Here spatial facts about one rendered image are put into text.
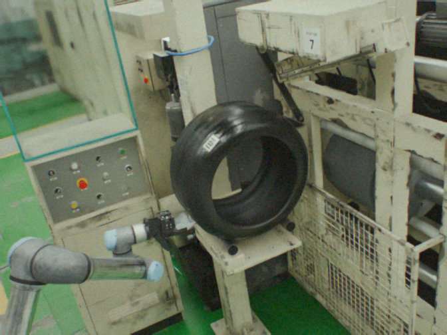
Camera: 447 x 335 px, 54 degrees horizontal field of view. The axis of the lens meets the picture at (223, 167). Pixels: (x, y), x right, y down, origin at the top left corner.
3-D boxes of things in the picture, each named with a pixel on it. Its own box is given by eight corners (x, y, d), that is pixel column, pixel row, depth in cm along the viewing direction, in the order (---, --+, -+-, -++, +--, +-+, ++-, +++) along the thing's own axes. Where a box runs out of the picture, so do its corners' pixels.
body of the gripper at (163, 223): (175, 217, 172) (146, 224, 167) (177, 236, 175) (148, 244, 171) (169, 209, 178) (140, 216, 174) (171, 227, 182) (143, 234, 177)
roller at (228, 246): (197, 210, 208) (206, 209, 210) (196, 219, 210) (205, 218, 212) (229, 246, 179) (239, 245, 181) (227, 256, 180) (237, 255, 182)
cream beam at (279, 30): (238, 44, 189) (233, 8, 183) (287, 32, 197) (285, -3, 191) (324, 64, 138) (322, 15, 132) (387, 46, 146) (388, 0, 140)
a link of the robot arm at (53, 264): (60, 252, 125) (168, 257, 166) (38, 243, 131) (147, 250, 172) (50, 293, 124) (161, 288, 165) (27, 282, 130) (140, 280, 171)
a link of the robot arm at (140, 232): (137, 247, 169) (132, 237, 176) (149, 244, 171) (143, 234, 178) (135, 230, 166) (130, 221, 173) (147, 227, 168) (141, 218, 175)
